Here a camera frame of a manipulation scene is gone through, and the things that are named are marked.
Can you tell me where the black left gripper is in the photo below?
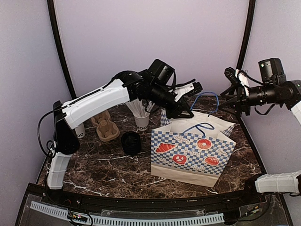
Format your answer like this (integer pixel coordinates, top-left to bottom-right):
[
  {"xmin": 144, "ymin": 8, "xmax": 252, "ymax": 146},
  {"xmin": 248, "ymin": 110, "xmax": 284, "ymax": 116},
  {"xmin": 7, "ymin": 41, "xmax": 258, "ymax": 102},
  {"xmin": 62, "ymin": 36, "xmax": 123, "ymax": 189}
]
[{"xmin": 149, "ymin": 82, "xmax": 195, "ymax": 120}]

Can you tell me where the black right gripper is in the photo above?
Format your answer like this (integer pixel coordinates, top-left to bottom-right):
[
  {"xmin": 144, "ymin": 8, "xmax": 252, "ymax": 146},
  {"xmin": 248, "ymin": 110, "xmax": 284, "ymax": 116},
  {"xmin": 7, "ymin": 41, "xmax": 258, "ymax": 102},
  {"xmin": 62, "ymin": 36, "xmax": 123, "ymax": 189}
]
[{"xmin": 218, "ymin": 82, "xmax": 278, "ymax": 116}]

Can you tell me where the blue checkered paper bag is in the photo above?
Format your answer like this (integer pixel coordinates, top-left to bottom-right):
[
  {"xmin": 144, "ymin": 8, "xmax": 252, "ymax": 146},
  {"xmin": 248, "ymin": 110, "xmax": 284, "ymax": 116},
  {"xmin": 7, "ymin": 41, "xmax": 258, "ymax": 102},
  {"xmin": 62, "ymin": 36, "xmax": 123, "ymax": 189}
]
[{"xmin": 150, "ymin": 91, "xmax": 237, "ymax": 188}]

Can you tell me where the white paper coffee cup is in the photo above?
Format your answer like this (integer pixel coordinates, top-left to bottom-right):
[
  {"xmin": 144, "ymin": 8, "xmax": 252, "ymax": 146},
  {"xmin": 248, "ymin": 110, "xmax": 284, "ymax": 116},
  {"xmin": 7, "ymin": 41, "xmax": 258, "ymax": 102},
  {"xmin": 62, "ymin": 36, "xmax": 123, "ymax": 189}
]
[{"xmin": 74, "ymin": 123, "xmax": 86, "ymax": 138}]

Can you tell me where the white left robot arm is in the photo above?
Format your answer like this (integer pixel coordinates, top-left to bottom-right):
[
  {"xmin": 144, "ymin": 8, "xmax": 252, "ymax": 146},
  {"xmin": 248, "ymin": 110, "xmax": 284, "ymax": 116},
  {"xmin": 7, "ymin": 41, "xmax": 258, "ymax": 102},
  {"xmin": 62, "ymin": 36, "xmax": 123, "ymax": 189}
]
[{"xmin": 41, "ymin": 59, "xmax": 201, "ymax": 205}]

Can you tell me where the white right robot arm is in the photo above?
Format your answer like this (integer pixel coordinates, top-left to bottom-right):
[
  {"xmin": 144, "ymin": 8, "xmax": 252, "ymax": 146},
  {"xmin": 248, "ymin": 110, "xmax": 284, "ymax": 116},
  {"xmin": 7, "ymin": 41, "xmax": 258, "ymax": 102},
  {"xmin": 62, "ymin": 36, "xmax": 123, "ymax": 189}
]
[{"xmin": 218, "ymin": 56, "xmax": 301, "ymax": 204}]

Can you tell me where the white cup holding straws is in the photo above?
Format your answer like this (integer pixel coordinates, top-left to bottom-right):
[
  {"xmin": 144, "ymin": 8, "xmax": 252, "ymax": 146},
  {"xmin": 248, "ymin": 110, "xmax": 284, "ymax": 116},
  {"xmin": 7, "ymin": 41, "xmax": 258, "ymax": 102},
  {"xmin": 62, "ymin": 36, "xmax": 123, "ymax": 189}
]
[{"xmin": 134, "ymin": 113, "xmax": 150, "ymax": 131}]

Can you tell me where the white wrapped straws bundle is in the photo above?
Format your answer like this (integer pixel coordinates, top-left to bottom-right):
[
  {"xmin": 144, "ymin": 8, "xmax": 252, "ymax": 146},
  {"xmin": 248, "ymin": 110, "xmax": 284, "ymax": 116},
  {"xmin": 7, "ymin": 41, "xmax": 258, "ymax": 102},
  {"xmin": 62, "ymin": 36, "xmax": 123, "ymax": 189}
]
[{"xmin": 126, "ymin": 99, "xmax": 155, "ymax": 118}]

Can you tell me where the stack of black lids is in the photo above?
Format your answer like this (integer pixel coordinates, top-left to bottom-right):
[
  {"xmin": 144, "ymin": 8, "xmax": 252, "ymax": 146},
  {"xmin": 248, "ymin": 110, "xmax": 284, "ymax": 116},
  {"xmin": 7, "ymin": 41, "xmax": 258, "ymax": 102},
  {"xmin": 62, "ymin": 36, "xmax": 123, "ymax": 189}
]
[{"xmin": 121, "ymin": 131, "xmax": 142, "ymax": 156}]

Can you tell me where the brown cardboard cup carrier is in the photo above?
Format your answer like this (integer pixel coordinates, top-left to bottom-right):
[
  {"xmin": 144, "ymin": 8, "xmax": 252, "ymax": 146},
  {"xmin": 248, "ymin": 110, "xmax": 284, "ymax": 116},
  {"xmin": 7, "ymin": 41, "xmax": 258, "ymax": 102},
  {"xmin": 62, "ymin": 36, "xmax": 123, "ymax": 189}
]
[{"xmin": 91, "ymin": 110, "xmax": 120, "ymax": 142}]

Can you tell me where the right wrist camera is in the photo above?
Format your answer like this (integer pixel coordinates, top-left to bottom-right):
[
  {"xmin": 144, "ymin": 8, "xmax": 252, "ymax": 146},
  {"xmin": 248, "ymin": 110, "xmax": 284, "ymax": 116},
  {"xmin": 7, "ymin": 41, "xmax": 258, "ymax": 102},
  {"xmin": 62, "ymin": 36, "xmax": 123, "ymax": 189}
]
[{"xmin": 224, "ymin": 67, "xmax": 249, "ymax": 91}]

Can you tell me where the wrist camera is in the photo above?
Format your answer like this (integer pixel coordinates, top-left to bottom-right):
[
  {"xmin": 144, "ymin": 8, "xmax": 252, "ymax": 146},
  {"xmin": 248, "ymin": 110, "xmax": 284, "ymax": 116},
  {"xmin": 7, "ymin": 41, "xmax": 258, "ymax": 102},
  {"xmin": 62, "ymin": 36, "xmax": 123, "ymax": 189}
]
[
  {"xmin": 174, "ymin": 82, "xmax": 203, "ymax": 102},
  {"xmin": 224, "ymin": 67, "xmax": 249, "ymax": 91}
]

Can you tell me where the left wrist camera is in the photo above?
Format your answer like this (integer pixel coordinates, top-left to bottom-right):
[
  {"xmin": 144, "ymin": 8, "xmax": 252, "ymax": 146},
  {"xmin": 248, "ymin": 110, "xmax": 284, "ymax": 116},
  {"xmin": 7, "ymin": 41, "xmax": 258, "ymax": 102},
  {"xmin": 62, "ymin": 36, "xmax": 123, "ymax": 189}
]
[{"xmin": 174, "ymin": 82, "xmax": 203, "ymax": 102}]

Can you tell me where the black vertical frame post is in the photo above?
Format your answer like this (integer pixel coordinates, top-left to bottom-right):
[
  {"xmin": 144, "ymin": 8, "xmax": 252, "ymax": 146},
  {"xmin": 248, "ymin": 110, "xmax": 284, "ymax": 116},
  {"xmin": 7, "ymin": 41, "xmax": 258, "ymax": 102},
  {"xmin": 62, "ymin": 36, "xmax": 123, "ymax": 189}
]
[{"xmin": 236, "ymin": 0, "xmax": 256, "ymax": 69}]

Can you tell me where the white slotted cable duct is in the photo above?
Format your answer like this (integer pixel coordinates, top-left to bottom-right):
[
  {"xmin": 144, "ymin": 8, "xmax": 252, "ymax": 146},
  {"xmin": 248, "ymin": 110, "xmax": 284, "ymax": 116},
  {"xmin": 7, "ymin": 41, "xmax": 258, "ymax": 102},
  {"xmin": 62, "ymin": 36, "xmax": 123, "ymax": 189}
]
[{"xmin": 30, "ymin": 201, "xmax": 224, "ymax": 226}]

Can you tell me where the black front rail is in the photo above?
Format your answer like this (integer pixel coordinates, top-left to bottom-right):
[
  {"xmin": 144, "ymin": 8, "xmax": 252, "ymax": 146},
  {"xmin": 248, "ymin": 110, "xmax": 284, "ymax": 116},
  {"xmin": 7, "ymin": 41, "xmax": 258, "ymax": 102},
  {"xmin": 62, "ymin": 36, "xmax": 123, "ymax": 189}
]
[{"xmin": 34, "ymin": 185, "xmax": 268, "ymax": 212}]

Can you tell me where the black left frame post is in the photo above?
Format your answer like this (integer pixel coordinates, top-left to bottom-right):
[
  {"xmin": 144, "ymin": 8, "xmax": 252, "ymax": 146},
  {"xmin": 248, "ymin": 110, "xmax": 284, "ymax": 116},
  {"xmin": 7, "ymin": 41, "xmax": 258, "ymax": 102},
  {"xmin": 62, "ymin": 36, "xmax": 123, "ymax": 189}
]
[{"xmin": 47, "ymin": 0, "xmax": 77, "ymax": 99}]

